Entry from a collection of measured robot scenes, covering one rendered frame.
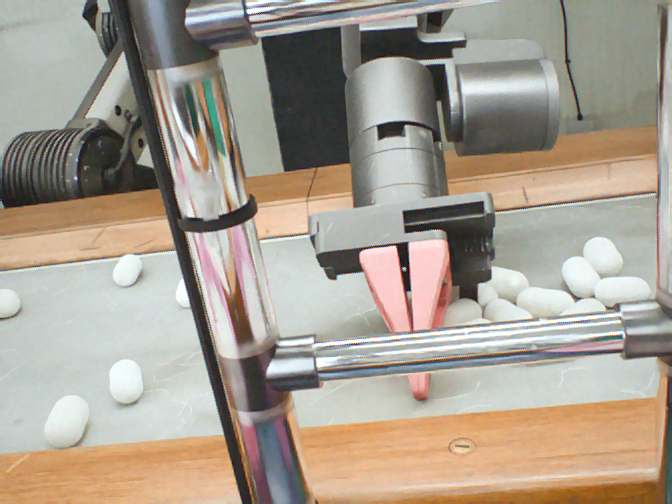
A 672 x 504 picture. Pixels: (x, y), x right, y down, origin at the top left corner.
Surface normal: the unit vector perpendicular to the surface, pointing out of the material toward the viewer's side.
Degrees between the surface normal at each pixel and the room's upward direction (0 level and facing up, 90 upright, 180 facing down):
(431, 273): 62
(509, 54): 39
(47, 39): 90
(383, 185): 44
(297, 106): 86
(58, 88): 91
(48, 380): 0
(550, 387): 0
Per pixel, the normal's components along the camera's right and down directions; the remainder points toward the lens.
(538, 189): -0.16, -0.36
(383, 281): -0.14, -0.07
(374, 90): -0.41, -0.38
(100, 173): 0.92, 0.00
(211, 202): 0.08, 0.38
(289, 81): -0.18, 0.36
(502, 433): -0.16, -0.91
